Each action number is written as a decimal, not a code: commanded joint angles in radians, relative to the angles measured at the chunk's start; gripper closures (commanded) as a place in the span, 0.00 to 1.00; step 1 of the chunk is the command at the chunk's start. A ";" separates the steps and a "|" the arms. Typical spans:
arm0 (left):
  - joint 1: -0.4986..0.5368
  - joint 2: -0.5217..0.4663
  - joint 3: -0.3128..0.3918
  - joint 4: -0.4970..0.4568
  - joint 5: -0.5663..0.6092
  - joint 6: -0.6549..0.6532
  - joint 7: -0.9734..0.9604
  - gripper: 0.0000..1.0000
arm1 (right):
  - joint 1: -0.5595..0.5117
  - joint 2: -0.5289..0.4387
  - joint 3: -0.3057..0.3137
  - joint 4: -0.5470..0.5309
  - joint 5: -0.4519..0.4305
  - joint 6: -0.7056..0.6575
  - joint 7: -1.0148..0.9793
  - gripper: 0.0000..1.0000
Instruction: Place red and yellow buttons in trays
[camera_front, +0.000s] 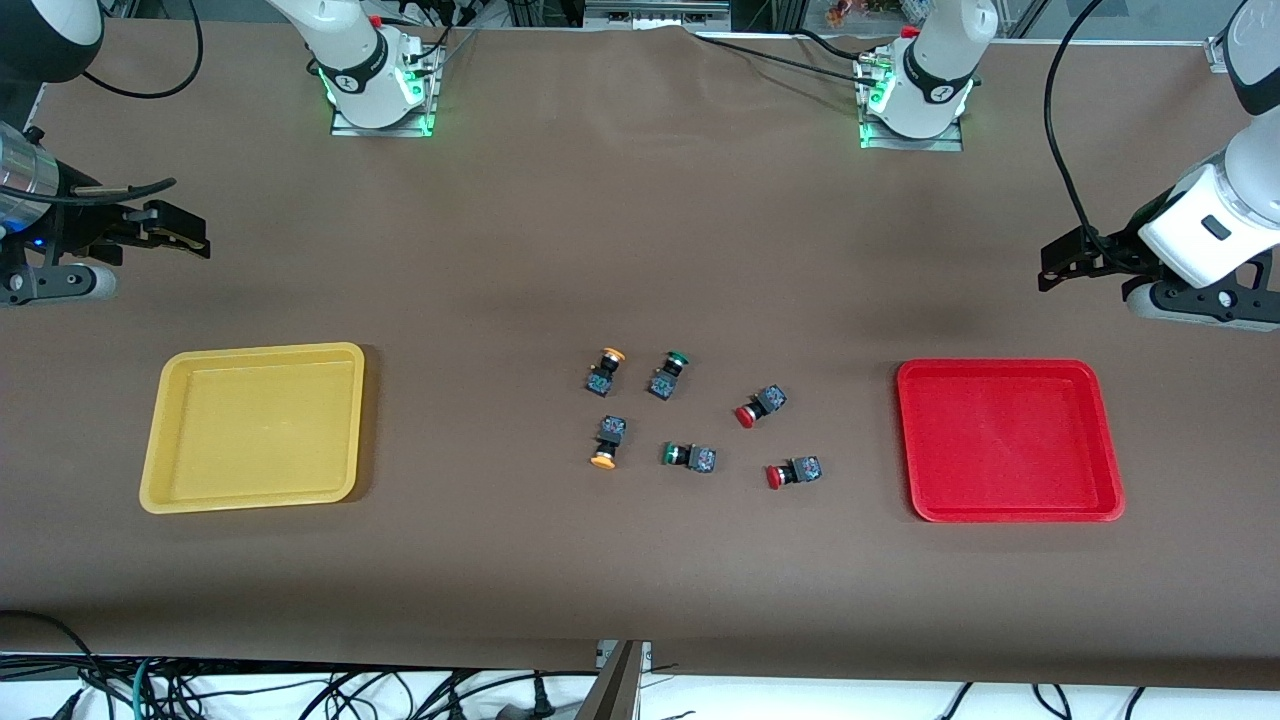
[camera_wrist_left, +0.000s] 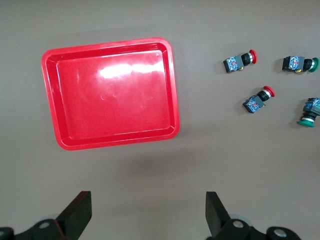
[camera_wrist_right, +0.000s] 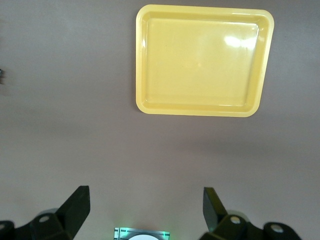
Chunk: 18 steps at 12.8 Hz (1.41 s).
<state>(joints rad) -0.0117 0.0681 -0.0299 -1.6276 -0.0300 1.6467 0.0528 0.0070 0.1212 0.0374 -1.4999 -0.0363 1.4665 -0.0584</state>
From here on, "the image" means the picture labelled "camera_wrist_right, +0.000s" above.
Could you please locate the yellow plastic tray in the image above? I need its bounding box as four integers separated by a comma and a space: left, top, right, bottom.
135, 4, 275, 119

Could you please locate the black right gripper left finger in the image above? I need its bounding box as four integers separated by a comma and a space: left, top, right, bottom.
0, 185, 91, 240

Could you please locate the brown table cover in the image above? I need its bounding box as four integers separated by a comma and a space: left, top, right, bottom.
0, 0, 320, 240

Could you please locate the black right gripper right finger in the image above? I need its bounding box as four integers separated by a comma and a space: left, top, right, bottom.
199, 187, 303, 240

